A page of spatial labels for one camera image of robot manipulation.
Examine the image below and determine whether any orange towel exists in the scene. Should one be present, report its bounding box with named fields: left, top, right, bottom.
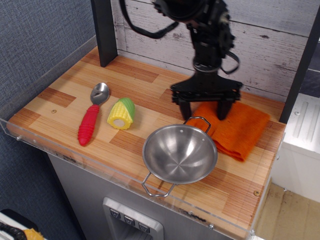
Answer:
left=187, top=102, right=270, bottom=162

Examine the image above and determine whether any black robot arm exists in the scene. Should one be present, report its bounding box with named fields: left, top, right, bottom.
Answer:
left=153, top=0, right=243, bottom=120

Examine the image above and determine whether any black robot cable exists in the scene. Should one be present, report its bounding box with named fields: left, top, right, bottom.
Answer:
left=118, top=0, right=241, bottom=75

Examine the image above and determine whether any black right shelf post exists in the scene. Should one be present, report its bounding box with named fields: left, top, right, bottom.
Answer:
left=279, top=9, right=320, bottom=124

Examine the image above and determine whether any clear acrylic guard rail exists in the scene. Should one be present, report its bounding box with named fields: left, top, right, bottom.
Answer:
left=0, top=30, right=289, bottom=240

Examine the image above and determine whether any stainless steel two-handled bowl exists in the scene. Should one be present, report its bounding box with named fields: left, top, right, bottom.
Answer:
left=142, top=116, right=218, bottom=198

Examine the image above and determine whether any white toy sink unit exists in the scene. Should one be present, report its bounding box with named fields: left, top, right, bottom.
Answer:
left=271, top=93, right=320, bottom=202

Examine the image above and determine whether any red-handled metal spoon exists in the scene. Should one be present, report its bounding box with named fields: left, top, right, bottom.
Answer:
left=77, top=82, right=110, bottom=146

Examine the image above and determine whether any black ribbed hose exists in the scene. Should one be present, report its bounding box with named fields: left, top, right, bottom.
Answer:
left=0, top=221, right=27, bottom=240

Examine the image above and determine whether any yellow toy at corner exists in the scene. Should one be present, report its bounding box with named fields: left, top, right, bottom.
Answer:
left=23, top=228, right=45, bottom=240

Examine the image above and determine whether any grey toy fridge cabinet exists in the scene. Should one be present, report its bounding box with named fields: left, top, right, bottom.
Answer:
left=49, top=155, right=229, bottom=240

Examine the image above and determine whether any yellow green toy corn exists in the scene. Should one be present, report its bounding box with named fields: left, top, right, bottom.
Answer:
left=107, top=97, right=136, bottom=130

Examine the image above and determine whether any black left shelf post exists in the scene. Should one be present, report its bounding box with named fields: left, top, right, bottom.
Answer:
left=90, top=0, right=118, bottom=67

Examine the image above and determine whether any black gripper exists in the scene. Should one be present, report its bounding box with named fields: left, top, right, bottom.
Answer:
left=170, top=70, right=243, bottom=120

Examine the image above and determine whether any silver dispenser button panel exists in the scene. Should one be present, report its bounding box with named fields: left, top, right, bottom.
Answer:
left=102, top=197, right=165, bottom=240

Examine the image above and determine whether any black shelf post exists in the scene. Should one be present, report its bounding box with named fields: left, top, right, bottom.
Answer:
left=279, top=9, right=320, bottom=124
left=90, top=0, right=118, bottom=67

